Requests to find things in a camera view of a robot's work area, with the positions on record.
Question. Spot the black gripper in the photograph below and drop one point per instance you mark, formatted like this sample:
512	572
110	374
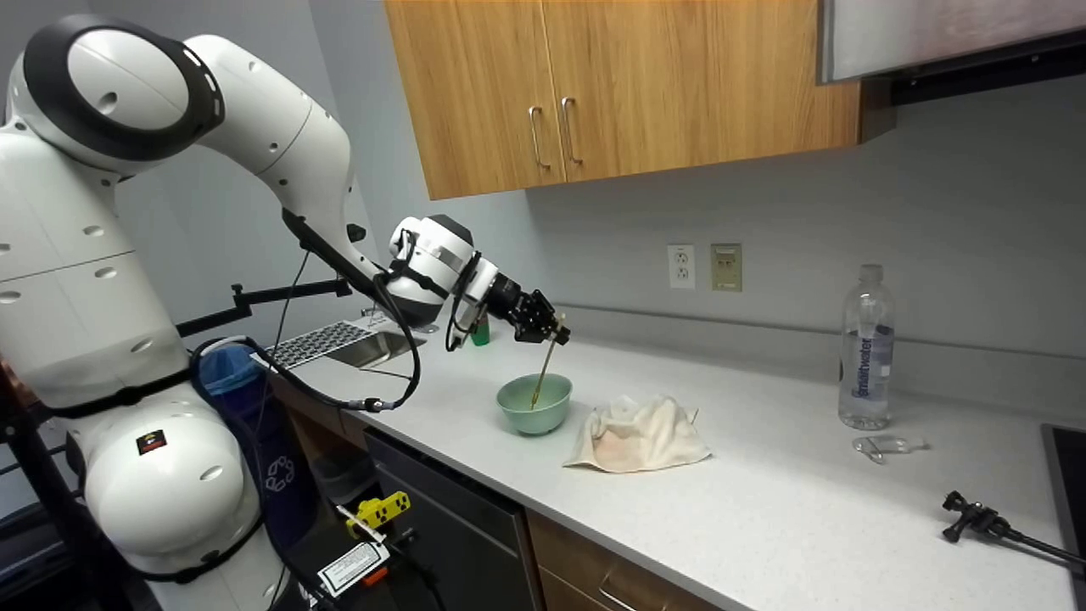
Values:
527	314

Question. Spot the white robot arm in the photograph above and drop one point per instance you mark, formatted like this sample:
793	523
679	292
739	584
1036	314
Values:
186	464

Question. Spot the mint green bowl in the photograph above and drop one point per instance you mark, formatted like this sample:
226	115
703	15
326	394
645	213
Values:
550	409

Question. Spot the small green cup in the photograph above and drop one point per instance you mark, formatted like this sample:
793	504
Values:
479	334

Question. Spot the cream crumpled cloth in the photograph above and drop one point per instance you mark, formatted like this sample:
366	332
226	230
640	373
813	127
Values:
640	436

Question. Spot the steel kitchen sink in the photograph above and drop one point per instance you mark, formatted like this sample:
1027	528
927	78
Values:
339	345

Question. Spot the wooden upper cabinet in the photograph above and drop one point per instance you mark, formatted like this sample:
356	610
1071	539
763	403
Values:
548	93

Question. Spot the yellow handheld tool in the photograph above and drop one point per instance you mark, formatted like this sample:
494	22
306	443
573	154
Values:
379	510

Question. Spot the clear plastic water bottle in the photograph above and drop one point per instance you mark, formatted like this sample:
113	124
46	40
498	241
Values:
867	356

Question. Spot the crumpled clear plastic wrapper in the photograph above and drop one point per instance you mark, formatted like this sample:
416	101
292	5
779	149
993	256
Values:
888	445

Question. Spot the black clamp tool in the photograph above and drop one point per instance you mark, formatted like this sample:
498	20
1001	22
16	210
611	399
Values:
993	528

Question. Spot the steel range hood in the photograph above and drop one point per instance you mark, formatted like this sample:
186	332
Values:
932	49

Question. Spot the black induction cooktop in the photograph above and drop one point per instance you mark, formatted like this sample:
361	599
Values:
1067	470

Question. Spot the white wall power outlet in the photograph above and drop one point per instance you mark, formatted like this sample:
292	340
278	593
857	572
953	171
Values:
679	266

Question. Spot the beige wall switch plate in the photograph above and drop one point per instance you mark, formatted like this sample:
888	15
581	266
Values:
728	266

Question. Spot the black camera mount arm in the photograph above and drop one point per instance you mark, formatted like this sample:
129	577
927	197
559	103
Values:
260	298

